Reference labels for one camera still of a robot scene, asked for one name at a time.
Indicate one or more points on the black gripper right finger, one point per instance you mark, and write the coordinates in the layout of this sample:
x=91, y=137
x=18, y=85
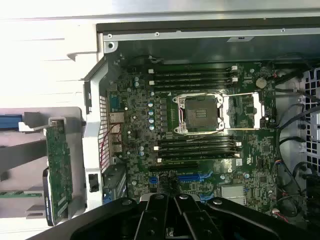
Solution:
x=200, y=222

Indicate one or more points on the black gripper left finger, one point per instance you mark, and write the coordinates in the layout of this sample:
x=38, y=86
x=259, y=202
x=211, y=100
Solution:
x=152, y=220

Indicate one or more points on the blue short expansion slot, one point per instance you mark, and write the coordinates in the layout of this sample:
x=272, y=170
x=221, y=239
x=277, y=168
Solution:
x=153, y=180

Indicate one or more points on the silver chipset heatsink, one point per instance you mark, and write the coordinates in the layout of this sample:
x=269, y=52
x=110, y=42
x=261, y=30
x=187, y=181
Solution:
x=232, y=192

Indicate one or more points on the black long expansion slot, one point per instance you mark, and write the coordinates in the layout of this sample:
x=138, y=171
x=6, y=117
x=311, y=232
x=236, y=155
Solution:
x=172, y=167

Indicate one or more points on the black RAM slot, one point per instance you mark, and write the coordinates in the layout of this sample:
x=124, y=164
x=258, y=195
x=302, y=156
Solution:
x=192, y=86
x=195, y=145
x=192, y=74
x=195, y=139
x=192, y=68
x=192, y=80
x=195, y=151

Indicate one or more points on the green motherboard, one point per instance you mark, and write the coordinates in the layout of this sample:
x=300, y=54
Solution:
x=140, y=120

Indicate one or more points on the silver socket cover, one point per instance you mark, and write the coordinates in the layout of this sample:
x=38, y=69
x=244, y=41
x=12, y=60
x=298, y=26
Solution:
x=228, y=117

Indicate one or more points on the CPU socket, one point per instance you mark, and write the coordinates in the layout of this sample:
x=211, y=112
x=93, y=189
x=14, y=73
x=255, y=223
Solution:
x=200, y=112

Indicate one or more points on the open grey PC case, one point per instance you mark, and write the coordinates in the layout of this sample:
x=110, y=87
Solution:
x=95, y=112

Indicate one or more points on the perforated metal disk bay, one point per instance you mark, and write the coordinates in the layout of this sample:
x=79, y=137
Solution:
x=310, y=140

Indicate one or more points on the silver coin battery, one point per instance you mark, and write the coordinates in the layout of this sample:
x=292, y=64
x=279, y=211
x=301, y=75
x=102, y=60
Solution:
x=261, y=82

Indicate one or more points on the grey parts rack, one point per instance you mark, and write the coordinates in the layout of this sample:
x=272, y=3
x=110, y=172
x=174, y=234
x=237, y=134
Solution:
x=15, y=136

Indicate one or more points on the blue disk caddy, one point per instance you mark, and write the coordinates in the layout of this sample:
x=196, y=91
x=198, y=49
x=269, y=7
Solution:
x=10, y=122

